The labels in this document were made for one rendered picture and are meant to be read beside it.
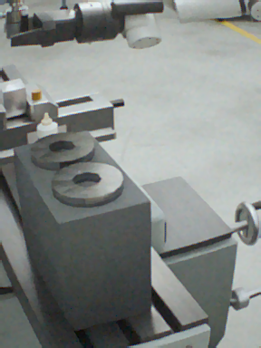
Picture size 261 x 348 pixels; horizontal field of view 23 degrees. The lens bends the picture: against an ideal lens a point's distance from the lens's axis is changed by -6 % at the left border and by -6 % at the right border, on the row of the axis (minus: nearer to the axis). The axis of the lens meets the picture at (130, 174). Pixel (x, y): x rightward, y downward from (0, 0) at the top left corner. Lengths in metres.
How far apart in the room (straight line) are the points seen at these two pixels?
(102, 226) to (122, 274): 0.08
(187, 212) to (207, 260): 0.14
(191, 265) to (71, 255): 0.65
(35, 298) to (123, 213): 0.23
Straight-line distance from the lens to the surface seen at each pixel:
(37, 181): 0.87
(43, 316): 0.93
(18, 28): 1.20
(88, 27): 1.19
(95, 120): 1.37
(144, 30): 1.21
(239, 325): 2.27
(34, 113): 1.32
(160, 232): 1.36
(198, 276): 1.46
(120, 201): 0.82
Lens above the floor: 1.54
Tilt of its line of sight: 29 degrees down
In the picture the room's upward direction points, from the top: 2 degrees counter-clockwise
